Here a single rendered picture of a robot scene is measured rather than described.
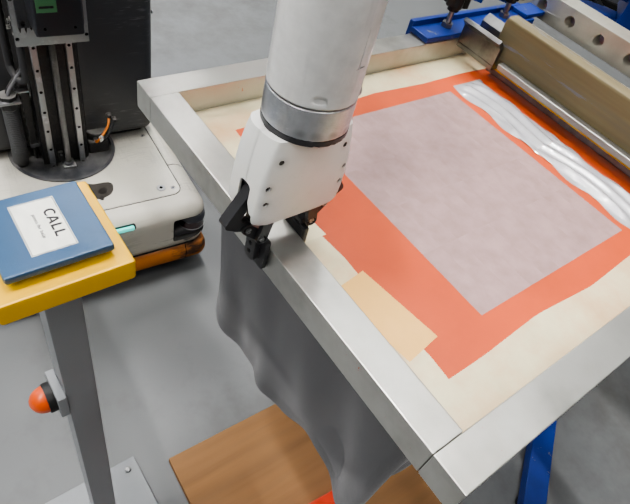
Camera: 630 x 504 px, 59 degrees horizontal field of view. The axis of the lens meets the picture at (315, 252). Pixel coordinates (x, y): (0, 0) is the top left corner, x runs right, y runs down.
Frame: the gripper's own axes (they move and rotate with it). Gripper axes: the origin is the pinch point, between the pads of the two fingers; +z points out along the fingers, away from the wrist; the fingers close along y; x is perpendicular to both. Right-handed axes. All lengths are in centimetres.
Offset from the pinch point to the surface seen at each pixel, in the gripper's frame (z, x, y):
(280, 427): 96, -10, -26
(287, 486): 96, 3, -19
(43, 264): 1.1, -7.3, 20.6
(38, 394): 31.3, -12.0, 24.0
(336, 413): 30.1, 11.0, -8.8
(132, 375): 98, -43, -1
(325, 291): -0.9, 8.3, 0.0
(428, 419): -0.9, 23.1, 0.1
